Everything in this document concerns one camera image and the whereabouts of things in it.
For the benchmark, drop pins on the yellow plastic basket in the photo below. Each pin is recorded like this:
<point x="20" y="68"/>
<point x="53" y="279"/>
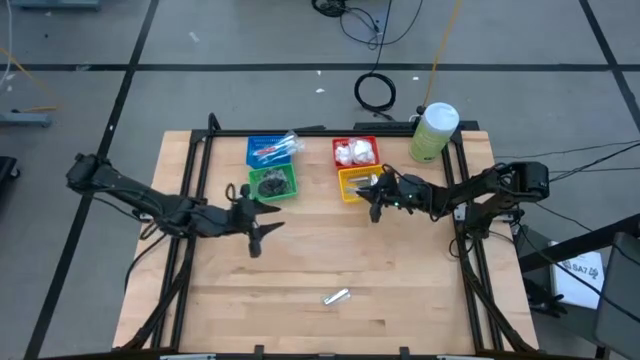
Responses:
<point x="345" y="172"/>

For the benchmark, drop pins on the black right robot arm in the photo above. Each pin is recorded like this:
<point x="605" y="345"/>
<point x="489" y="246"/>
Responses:
<point x="475" y="190"/>

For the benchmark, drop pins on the red plastic basket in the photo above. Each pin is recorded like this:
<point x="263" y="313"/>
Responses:
<point x="340" y="140"/>

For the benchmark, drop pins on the black chair base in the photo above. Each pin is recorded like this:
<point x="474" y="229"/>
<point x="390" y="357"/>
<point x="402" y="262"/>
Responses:
<point x="7" y="172"/>

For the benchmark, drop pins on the silver metal bar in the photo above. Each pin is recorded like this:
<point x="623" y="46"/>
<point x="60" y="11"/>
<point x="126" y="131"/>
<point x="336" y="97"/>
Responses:
<point x="187" y="357"/>
<point x="465" y="357"/>

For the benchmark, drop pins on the silver nail clipper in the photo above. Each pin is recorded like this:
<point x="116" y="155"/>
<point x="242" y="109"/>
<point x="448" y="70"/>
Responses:
<point x="360" y="180"/>
<point x="336" y="297"/>
<point x="352" y="190"/>

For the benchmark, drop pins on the green plastic basket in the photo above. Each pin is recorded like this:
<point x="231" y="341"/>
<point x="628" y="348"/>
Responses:
<point x="255" y="197"/>

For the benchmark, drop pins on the blue toothbrush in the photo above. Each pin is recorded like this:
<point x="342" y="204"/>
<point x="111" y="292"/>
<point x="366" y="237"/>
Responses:
<point x="295" y="146"/>
<point x="284" y="140"/>
<point x="280" y="156"/>

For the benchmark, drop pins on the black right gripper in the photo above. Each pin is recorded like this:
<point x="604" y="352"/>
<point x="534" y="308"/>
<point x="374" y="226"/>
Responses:
<point x="405" y="195"/>

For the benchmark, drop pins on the black side table bar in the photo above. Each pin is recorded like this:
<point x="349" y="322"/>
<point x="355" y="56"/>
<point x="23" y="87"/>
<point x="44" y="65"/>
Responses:
<point x="580" y="242"/>

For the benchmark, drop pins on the dark grey panel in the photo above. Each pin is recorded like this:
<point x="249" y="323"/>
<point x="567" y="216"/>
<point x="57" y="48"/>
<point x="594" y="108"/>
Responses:
<point x="620" y="300"/>

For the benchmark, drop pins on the black edge clamp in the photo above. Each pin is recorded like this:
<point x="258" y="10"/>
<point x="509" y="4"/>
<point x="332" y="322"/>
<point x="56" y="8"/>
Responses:
<point x="258" y="349"/>
<point x="404" y="350"/>

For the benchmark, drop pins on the black caster foot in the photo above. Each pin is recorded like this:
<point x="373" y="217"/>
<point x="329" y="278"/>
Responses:
<point x="547" y="300"/>

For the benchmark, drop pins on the red toothbrush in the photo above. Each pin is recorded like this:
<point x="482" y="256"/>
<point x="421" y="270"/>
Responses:
<point x="265" y="150"/>

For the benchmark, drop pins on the clear bag of white cotton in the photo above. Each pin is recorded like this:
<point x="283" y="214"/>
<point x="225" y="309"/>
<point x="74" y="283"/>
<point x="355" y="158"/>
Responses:
<point x="363" y="151"/>
<point x="343" y="154"/>
<point x="354" y="143"/>

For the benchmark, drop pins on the green wipes canister white lid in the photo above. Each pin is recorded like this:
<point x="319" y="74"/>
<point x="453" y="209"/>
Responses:
<point x="432" y="135"/>

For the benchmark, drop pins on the grey metal furniture foot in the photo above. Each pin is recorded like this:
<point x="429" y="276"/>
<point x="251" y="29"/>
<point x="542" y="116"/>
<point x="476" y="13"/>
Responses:
<point x="25" y="119"/>
<point x="55" y="4"/>

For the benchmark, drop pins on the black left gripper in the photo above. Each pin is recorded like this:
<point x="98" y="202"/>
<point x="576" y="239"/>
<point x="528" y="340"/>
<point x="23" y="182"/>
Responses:
<point x="242" y="220"/>

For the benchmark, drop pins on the white printed cardboard box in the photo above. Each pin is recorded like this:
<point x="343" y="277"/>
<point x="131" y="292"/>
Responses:
<point x="580" y="280"/>

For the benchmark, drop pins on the black aluminium table frame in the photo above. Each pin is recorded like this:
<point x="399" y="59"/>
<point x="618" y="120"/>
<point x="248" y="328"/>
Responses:
<point x="310" y="133"/>

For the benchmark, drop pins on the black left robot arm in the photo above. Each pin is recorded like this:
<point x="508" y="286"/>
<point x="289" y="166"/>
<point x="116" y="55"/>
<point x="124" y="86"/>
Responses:
<point x="130" y="189"/>

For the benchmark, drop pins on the blue plastic basket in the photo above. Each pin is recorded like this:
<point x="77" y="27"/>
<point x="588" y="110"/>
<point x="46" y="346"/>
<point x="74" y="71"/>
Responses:
<point x="255" y="160"/>

